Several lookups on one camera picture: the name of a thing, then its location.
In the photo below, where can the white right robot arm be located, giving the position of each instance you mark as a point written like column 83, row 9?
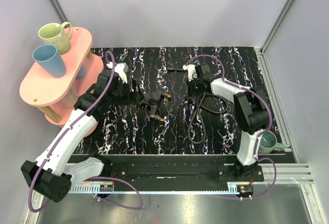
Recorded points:
column 252, row 113

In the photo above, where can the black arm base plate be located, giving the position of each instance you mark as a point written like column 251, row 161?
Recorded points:
column 169, row 172

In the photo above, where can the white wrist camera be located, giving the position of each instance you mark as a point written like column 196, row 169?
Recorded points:
column 191, row 69
column 121, row 69

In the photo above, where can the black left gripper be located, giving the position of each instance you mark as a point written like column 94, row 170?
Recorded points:
column 135, row 90

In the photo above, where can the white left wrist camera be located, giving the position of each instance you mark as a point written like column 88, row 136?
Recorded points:
column 121, row 69

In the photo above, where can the teal ceramic mug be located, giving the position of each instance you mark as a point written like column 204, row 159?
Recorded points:
column 269, row 143

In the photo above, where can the black marble pattern mat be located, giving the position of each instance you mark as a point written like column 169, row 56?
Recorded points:
column 130, row 130

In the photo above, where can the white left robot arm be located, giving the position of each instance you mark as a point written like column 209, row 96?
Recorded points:
column 54, row 159

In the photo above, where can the blue plastic cup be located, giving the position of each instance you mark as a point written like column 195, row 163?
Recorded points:
column 81, row 73
column 48, row 57

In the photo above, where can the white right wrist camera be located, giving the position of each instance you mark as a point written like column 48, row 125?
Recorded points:
column 191, row 69

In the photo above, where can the pink two-tier wooden shelf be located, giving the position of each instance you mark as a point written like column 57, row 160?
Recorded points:
column 56, row 97

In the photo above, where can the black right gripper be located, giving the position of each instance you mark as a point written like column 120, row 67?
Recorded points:
column 190, row 88

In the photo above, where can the aluminium frame rail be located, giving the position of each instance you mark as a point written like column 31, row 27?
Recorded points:
column 154, row 186

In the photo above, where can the grey faucet with brass fittings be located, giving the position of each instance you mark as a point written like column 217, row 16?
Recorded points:
column 152, row 99

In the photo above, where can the green ceramic mug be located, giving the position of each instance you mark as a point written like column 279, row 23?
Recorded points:
column 58, row 35

